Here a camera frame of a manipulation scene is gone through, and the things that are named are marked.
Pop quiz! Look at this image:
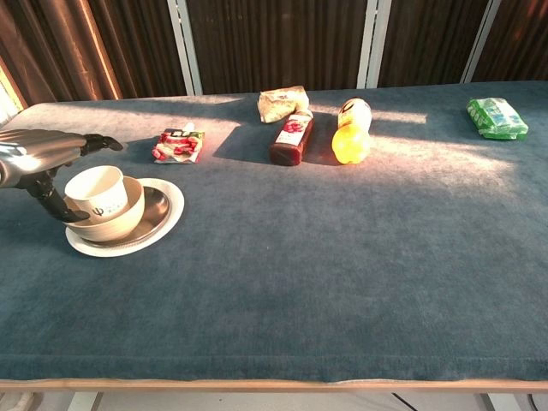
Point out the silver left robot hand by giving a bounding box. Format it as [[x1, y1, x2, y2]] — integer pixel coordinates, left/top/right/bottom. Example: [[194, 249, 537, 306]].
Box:
[[0, 128, 125, 223]]

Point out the white paper cup blue logo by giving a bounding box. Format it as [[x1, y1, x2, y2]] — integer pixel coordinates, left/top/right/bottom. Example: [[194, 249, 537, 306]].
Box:
[[63, 165, 126, 223]]

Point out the brown curtain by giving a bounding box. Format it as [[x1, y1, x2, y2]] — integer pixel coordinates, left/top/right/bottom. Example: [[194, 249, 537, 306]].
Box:
[[0, 0, 189, 109]]

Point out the beige bowl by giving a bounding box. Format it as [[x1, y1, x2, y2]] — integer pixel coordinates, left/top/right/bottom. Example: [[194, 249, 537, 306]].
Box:
[[63, 176, 146, 242]]

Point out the shiny metal plate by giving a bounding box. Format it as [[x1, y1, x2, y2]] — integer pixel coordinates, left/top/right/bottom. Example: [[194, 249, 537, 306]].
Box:
[[85, 186, 171, 247]]

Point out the red white snack pouch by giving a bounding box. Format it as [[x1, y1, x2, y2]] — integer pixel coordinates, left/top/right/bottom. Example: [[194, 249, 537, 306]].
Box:
[[152, 122, 206, 165]]

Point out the white round plate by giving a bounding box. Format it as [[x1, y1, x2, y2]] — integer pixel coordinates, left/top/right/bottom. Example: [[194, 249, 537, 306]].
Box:
[[64, 177, 186, 259]]

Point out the beige crumpled snack bag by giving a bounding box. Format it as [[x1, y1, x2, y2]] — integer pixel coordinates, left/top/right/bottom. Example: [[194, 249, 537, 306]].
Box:
[[257, 85, 310, 124]]

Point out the red juice bottle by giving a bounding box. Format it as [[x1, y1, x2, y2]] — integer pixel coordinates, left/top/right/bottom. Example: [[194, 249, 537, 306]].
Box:
[[268, 110, 316, 166]]

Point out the blue velvet table cloth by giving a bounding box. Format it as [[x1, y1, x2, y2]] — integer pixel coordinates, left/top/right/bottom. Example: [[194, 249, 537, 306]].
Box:
[[0, 80, 548, 384]]

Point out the orange juice bottle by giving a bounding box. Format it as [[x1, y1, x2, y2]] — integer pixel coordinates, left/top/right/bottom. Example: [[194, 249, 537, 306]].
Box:
[[331, 98, 372, 165]]

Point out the wooden table edge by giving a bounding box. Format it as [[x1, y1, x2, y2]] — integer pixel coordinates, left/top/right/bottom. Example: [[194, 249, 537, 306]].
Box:
[[0, 378, 548, 395]]

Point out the green tissue pack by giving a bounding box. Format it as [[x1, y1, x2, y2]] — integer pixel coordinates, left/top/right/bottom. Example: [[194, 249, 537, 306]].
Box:
[[465, 97, 530, 141]]

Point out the white window frame post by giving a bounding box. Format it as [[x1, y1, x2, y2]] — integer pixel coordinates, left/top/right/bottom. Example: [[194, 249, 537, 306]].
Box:
[[356, 0, 393, 90], [166, 0, 204, 97], [461, 0, 503, 84]]

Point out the black cable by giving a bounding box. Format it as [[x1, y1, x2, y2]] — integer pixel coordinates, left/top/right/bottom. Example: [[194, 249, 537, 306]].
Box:
[[391, 392, 415, 411]]

